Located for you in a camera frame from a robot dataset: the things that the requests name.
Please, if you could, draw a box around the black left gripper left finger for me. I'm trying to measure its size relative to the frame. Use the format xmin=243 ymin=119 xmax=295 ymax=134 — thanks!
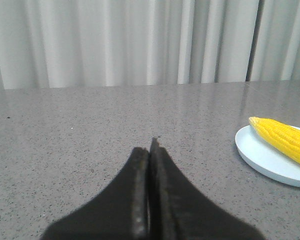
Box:
xmin=41 ymin=147 xmax=149 ymax=240

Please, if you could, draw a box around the light blue round plate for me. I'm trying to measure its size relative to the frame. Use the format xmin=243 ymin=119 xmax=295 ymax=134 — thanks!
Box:
xmin=235 ymin=125 xmax=300 ymax=188

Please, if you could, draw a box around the yellow plastic corn cob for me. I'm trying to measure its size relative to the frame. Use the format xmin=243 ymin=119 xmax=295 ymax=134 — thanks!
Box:
xmin=248 ymin=116 xmax=300 ymax=165

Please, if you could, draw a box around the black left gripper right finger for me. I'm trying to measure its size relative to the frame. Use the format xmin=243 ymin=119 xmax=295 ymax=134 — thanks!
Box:
xmin=148 ymin=138 xmax=264 ymax=240

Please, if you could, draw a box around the white pleated curtain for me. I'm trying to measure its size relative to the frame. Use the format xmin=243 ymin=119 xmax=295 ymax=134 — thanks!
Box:
xmin=0 ymin=0 xmax=300 ymax=90

